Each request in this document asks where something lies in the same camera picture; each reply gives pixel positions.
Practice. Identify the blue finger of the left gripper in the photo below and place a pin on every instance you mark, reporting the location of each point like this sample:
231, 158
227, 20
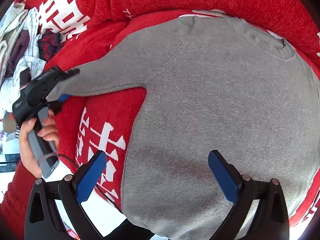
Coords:
63, 97

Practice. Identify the grey knit sweater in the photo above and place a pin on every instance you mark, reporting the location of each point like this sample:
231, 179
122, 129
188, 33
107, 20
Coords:
212, 117

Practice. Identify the person's left hand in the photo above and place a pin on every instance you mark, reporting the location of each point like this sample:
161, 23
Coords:
44, 152

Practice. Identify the person's black trouser legs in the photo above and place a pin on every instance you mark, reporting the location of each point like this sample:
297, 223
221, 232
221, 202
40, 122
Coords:
128, 231

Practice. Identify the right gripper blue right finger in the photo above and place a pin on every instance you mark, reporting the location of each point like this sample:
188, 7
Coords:
236, 190

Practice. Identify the red sleeved left forearm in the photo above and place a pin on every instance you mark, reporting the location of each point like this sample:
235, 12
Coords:
15, 203

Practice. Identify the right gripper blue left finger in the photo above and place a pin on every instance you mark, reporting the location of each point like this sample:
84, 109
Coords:
77, 188

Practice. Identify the red sofa seat cushion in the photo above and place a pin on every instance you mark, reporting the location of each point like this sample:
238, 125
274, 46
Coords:
105, 134

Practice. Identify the pile of mixed clothes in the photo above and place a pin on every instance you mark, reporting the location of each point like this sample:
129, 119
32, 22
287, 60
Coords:
22, 47

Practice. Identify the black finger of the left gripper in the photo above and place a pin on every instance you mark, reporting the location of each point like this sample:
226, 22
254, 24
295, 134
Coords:
72, 72

